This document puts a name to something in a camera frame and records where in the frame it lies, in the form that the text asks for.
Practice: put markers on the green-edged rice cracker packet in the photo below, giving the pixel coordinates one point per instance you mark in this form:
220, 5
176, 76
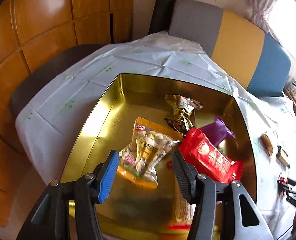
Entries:
282, 156

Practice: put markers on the clear packet of sesame brittle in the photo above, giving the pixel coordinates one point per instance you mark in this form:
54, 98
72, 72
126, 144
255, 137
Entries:
182, 212

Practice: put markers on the light patterned curtain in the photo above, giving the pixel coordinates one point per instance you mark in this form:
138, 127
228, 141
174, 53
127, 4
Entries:
260, 0

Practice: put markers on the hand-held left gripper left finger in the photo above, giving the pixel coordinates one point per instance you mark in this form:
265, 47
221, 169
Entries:
110, 175

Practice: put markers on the white printed tablecloth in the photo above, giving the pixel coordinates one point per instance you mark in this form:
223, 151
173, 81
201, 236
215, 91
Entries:
138, 57

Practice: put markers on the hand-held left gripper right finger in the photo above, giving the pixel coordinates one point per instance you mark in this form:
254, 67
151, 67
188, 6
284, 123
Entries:
184, 175

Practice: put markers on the wooden cabinet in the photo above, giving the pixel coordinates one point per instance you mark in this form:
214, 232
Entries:
38, 12

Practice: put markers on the clear packet of brown snack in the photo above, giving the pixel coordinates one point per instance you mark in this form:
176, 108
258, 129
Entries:
267, 145

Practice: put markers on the gold tin box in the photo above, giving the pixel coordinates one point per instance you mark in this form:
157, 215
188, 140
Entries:
128, 120

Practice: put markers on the black rolled mat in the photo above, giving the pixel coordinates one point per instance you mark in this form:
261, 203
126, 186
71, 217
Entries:
164, 7

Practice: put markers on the small red gold-patterned packet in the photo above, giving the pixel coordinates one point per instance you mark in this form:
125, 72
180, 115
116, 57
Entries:
282, 180

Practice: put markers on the grey yellow blue sofa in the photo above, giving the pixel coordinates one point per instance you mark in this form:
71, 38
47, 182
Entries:
237, 37

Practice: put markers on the grey chair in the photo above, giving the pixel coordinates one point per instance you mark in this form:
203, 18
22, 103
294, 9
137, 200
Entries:
50, 70

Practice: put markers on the brown and gold snack packet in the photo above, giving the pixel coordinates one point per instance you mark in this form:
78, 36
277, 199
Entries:
182, 115

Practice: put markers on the large red snack packet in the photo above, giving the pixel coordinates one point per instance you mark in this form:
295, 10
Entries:
207, 155

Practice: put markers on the purple snack packet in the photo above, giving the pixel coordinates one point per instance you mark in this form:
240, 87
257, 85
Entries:
216, 130

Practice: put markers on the orange nut packet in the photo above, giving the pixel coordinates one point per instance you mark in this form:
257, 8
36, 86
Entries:
143, 152

